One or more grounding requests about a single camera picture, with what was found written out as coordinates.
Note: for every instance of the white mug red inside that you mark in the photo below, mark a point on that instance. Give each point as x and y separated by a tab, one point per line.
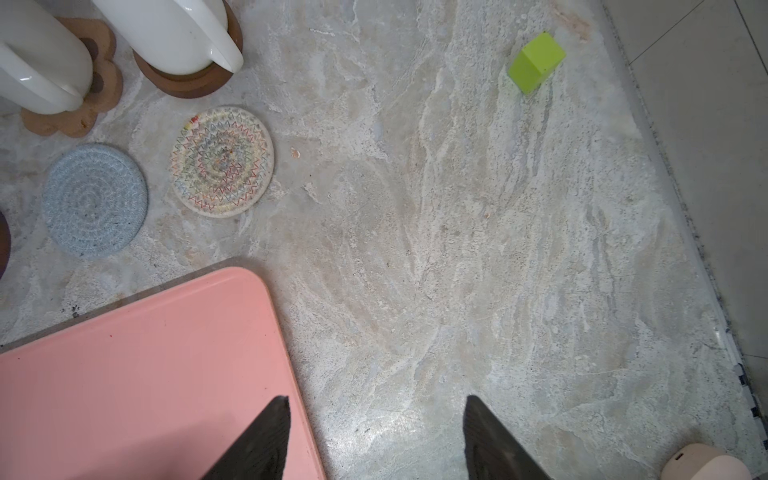
45	68

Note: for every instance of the pink round coaster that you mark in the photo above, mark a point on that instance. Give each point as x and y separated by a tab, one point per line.
701	461

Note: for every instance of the brown wooden coaster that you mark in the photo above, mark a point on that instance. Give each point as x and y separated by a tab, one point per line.
5	244
201	83

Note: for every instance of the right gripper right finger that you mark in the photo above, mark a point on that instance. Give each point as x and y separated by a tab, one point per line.
491	451

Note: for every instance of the pink silicone tray mat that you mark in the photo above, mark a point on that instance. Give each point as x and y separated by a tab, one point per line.
157	389

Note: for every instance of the cork paw print coaster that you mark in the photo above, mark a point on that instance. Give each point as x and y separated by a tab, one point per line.
105	88

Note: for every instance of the white lace coaster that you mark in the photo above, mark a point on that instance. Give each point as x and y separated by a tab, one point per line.
222	162

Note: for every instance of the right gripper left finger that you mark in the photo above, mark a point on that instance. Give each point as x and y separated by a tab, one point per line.
260	452

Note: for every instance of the grey felt round coaster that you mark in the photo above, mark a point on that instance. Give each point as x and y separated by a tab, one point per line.
94	202

